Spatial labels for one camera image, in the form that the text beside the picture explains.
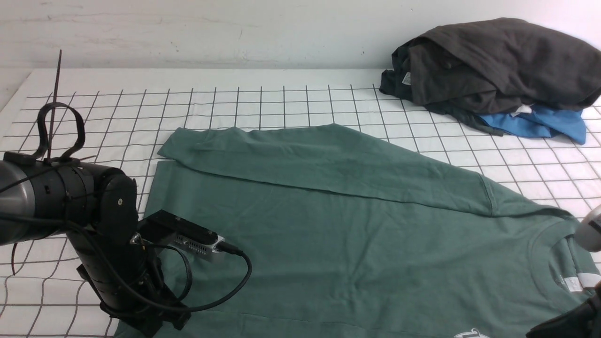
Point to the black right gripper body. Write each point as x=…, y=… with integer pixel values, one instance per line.
x=583, y=321

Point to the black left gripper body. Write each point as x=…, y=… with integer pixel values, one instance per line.
x=103, y=202

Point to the green long-sleeved shirt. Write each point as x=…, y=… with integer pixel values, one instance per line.
x=354, y=237

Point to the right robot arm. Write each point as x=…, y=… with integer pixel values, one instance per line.
x=588, y=237

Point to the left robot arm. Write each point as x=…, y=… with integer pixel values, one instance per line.
x=33, y=205

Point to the white grid-patterned tablecloth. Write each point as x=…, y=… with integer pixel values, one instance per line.
x=42, y=295

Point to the blue garment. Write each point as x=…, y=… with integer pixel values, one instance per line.
x=538, y=121

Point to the dark grey garment pile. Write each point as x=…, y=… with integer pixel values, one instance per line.
x=477, y=69

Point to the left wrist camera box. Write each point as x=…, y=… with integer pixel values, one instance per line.
x=165, y=228

